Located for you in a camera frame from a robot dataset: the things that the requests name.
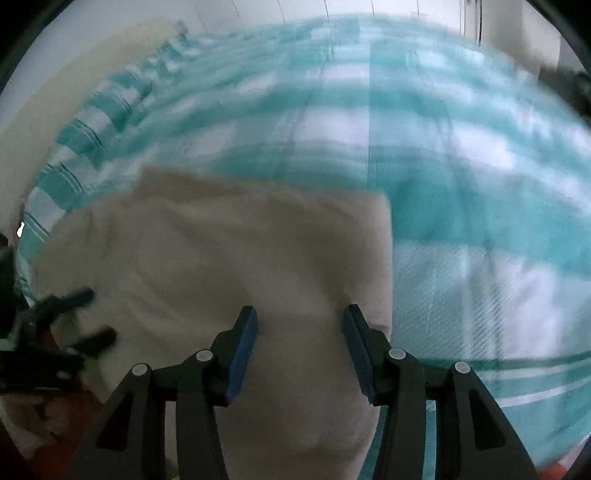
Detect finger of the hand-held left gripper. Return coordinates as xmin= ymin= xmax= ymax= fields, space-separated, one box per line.
xmin=36 ymin=287 xmax=96 ymax=321
xmin=67 ymin=325 xmax=117 ymax=359

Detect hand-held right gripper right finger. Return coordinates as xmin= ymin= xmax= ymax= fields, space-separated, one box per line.
xmin=342 ymin=304 xmax=539 ymax=480

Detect beige pants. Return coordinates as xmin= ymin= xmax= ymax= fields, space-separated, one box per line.
xmin=34 ymin=166 xmax=394 ymax=480

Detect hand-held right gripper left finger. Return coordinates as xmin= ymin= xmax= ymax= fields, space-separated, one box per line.
xmin=67 ymin=305 xmax=259 ymax=480

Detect bed with teal checked sheet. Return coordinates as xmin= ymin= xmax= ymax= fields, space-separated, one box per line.
xmin=14 ymin=14 xmax=591 ymax=480

